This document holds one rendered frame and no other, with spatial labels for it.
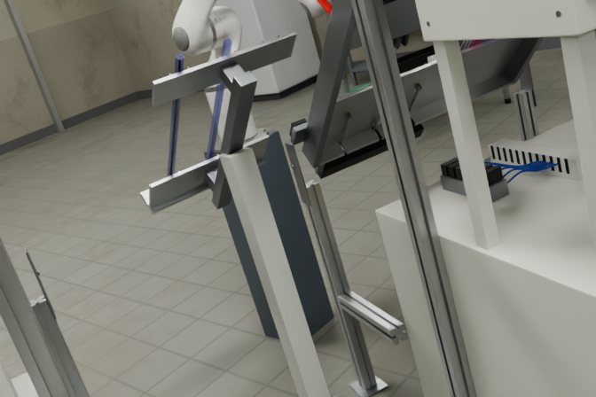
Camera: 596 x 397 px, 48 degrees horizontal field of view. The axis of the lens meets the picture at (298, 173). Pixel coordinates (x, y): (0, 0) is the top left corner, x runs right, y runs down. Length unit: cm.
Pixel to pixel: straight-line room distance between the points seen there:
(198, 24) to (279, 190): 58
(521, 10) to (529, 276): 44
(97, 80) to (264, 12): 377
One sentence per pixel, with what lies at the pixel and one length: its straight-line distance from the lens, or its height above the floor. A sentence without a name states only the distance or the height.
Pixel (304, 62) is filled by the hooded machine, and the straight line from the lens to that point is 682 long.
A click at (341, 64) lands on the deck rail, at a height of 96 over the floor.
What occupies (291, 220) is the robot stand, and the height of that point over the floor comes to 41.
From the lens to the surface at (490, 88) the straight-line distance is 203.
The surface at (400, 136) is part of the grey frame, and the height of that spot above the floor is 83.
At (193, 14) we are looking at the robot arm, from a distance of 201.
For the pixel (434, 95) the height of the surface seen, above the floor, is 74.
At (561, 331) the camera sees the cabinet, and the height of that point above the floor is 52.
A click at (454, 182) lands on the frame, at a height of 65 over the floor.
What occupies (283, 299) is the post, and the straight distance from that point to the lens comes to 163.
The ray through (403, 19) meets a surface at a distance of 144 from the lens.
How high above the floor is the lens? 117
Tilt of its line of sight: 17 degrees down
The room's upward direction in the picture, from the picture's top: 17 degrees counter-clockwise
